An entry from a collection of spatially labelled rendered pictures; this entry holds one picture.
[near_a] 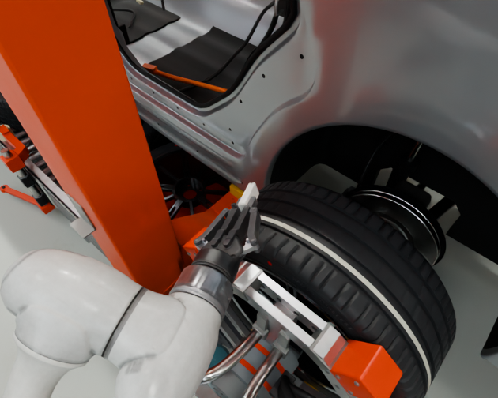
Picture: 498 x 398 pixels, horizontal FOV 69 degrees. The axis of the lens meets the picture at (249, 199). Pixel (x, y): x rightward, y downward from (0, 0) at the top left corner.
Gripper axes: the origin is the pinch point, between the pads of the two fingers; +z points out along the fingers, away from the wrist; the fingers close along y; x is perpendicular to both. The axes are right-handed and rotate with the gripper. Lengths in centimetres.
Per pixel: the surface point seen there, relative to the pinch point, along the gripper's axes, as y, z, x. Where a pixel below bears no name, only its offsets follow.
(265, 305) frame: 2.2, -12.8, -17.2
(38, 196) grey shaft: -167, 57, -35
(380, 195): 20, 35, -29
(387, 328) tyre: 24.2, -10.3, -25.0
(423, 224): 31, 30, -36
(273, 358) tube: 1.5, -17.4, -29.5
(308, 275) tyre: 10.7, -7.5, -13.7
